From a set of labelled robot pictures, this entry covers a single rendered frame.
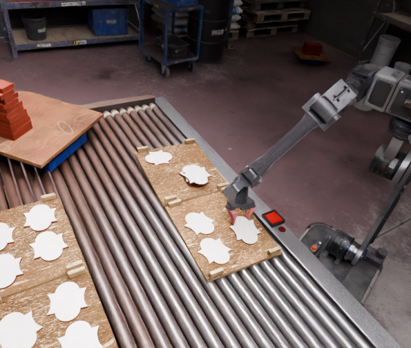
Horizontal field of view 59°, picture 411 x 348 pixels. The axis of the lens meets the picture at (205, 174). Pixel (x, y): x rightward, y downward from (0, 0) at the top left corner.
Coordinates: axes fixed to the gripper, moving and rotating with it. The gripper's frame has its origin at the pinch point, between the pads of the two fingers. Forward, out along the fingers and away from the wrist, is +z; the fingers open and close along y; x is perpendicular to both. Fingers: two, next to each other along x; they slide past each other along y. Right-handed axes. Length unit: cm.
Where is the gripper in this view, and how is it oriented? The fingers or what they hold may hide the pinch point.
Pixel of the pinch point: (240, 219)
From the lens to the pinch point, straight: 156.6
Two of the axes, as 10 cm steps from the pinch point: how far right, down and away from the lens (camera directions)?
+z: 0.0, 9.0, 4.3
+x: -4.5, -3.8, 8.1
